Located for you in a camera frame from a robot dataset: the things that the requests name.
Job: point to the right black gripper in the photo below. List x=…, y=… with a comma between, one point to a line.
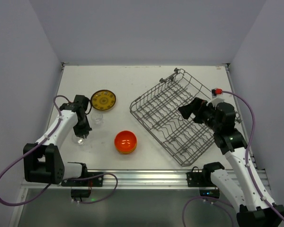
x=198, y=111

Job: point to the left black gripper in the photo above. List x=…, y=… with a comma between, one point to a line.
x=83, y=129

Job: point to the clear glass cup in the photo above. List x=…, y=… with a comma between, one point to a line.
x=96, y=118
x=79, y=140

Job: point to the yellow patterned plate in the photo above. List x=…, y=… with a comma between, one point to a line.
x=103, y=100

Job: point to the grey wire dish rack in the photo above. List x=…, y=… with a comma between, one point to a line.
x=168, y=140

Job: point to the orange bowl back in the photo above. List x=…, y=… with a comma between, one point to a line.
x=125, y=140

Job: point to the orange bowl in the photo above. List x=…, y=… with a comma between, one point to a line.
x=125, y=153
x=125, y=140

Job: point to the orange bowl front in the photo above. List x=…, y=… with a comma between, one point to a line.
x=125, y=153

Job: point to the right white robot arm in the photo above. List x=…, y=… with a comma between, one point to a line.
x=253, y=204

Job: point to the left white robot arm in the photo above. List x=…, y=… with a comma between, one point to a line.
x=43, y=162

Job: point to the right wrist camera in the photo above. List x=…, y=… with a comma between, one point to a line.
x=217, y=97

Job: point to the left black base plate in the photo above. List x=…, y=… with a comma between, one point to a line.
x=89, y=179

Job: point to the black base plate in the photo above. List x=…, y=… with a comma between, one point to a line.
x=89, y=179
x=196, y=179

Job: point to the aluminium mounting rail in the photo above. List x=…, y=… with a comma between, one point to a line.
x=139, y=179

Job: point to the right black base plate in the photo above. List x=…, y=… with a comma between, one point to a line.
x=196, y=179

